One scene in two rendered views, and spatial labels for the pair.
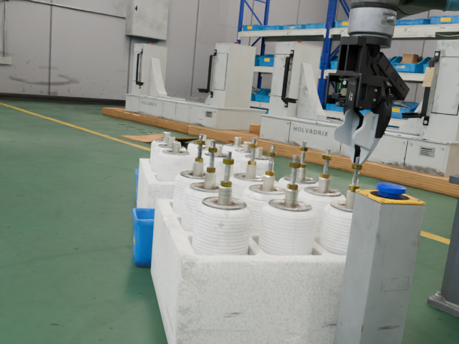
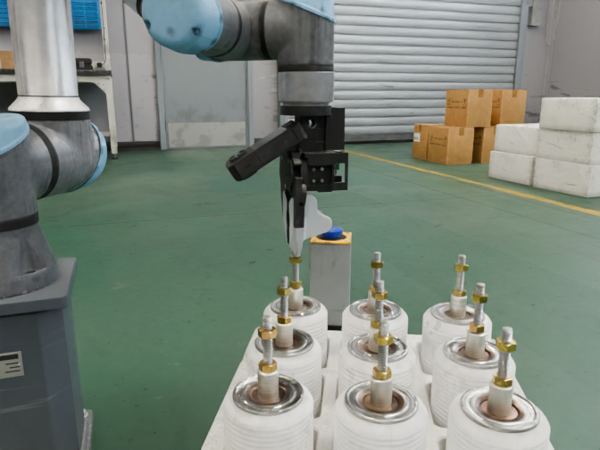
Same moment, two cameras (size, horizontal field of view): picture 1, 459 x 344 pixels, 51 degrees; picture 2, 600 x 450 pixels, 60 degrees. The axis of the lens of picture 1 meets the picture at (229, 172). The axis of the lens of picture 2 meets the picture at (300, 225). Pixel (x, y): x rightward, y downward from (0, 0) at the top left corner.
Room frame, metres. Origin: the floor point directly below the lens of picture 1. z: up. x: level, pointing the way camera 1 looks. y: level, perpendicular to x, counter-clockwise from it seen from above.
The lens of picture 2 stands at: (1.51, 0.05, 0.56)
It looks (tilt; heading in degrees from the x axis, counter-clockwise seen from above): 14 degrees down; 202
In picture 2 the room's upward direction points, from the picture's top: straight up
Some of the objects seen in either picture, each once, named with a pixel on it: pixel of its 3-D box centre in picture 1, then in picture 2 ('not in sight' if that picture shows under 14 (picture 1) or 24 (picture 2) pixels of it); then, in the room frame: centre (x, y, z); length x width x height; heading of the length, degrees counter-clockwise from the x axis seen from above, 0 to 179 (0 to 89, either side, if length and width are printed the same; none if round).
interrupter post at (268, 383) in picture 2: (300, 174); (268, 383); (1.07, -0.16, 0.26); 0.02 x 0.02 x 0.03
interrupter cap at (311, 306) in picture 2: (351, 207); (295, 306); (0.84, -0.22, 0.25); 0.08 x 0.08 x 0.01
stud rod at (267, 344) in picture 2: (302, 158); (267, 350); (1.07, -0.16, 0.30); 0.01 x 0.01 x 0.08
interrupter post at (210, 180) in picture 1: (210, 181); (475, 343); (0.89, 0.04, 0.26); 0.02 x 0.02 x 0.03
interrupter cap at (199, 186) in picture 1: (209, 188); (474, 353); (0.89, 0.04, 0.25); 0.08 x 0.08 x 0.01
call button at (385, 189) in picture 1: (390, 192); (331, 233); (0.67, -0.23, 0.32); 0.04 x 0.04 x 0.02
